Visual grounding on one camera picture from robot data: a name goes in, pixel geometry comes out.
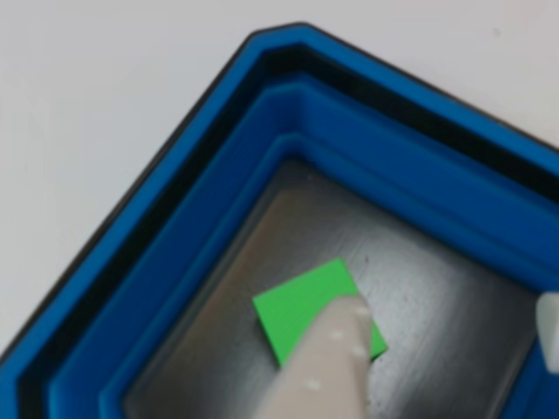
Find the blue box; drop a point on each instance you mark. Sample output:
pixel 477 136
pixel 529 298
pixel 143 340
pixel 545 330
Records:
pixel 305 113

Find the green cube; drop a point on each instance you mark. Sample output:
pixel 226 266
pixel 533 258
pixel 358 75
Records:
pixel 301 305

